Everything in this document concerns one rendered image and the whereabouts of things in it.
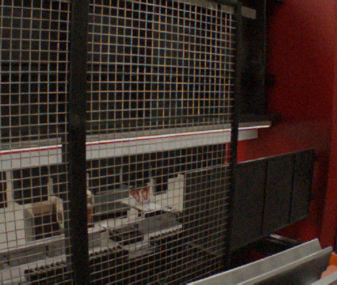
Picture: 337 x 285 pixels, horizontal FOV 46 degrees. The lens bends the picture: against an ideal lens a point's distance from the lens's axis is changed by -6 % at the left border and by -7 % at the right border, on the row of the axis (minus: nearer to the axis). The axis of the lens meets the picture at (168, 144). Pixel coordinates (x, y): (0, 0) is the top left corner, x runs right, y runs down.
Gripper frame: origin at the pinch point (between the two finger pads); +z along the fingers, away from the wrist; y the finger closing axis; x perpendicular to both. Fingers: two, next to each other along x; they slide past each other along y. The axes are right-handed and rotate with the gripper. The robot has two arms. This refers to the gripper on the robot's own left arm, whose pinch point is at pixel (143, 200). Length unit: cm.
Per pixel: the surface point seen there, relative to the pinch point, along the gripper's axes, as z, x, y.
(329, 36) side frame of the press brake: -52, -112, 85
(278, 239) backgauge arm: 48, -48, 44
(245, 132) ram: -24, -34, 72
